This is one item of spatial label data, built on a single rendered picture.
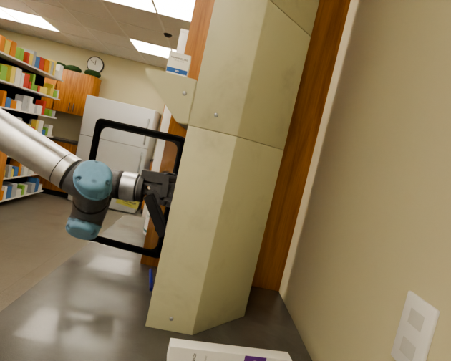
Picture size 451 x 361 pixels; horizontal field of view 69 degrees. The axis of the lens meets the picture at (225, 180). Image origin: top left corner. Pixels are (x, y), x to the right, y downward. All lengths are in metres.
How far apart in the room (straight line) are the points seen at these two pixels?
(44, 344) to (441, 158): 0.78
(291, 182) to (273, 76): 0.44
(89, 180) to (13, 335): 0.33
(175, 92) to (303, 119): 0.54
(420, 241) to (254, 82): 0.45
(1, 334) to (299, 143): 0.93
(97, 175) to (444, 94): 0.66
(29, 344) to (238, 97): 0.64
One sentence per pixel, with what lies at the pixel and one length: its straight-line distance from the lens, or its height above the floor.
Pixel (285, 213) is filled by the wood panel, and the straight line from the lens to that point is 1.15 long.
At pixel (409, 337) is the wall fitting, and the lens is 0.64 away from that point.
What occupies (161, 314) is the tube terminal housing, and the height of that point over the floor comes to 0.98.
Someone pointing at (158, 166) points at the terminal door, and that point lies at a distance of 1.07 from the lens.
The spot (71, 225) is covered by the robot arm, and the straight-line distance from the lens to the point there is 0.83.
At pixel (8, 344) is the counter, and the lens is 0.79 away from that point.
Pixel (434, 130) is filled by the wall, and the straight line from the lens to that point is 0.68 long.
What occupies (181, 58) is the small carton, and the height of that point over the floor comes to 1.56.
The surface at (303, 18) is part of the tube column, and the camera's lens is 0.93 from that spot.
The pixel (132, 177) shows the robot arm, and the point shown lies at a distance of 0.87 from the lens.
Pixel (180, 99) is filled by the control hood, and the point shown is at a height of 1.46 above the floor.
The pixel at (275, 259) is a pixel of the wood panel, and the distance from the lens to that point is 1.19.
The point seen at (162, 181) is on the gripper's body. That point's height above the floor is 1.26.
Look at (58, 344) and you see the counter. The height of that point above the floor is 0.94.
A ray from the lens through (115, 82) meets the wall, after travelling 6.64.
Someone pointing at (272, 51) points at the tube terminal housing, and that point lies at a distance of 0.82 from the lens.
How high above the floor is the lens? 1.37
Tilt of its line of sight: 5 degrees down
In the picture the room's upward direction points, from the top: 13 degrees clockwise
